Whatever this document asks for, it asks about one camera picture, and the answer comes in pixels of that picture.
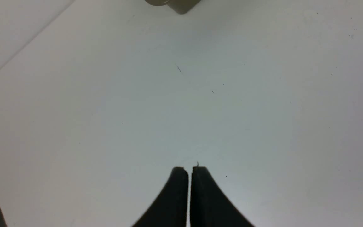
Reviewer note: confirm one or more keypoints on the tan plastic bin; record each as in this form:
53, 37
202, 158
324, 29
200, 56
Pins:
179, 6

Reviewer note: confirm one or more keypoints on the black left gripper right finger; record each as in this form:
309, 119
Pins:
209, 206

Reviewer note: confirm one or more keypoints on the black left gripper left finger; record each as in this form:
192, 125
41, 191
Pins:
169, 209

